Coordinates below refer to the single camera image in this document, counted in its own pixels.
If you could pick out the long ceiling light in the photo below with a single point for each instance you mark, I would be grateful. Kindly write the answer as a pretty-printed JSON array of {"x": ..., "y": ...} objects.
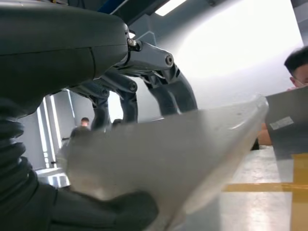
[{"x": 168, "y": 7}]

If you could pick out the grey flat panel with label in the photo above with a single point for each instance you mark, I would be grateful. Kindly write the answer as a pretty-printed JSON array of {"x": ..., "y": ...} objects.
[{"x": 288, "y": 140}]

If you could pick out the person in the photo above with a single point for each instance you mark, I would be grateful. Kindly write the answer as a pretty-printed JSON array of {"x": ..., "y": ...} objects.
[
  {"x": 81, "y": 129},
  {"x": 298, "y": 63}
]

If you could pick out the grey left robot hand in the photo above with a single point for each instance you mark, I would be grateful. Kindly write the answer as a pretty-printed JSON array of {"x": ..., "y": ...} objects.
[{"x": 47, "y": 47}]

